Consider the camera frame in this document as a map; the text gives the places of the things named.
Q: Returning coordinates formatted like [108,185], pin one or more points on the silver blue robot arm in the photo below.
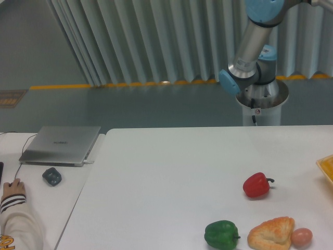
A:
[252,47]

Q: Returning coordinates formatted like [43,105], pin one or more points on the person's hand on mouse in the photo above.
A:
[15,188]

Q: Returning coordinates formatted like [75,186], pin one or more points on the cream striped sleeve forearm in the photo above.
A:
[19,228]

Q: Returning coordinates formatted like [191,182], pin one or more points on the red bell pepper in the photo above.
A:
[257,185]

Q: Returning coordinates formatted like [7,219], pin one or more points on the black keyboard edge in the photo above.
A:
[1,171]

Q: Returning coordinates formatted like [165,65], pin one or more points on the silver closed laptop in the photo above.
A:
[61,146]

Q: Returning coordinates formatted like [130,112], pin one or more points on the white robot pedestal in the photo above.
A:
[262,104]

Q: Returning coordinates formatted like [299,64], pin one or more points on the green bell pepper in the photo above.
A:
[222,234]

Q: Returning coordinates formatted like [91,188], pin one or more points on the toy croissant bread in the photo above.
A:
[272,234]

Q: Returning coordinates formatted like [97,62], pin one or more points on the grey folding screen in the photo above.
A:
[128,42]

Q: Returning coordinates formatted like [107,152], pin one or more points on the dark grey plastic clip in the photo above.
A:
[52,176]

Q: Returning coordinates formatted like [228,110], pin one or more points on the brown toy egg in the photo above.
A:
[301,237]

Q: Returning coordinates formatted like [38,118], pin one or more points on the yellow plastic tray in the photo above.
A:
[325,165]

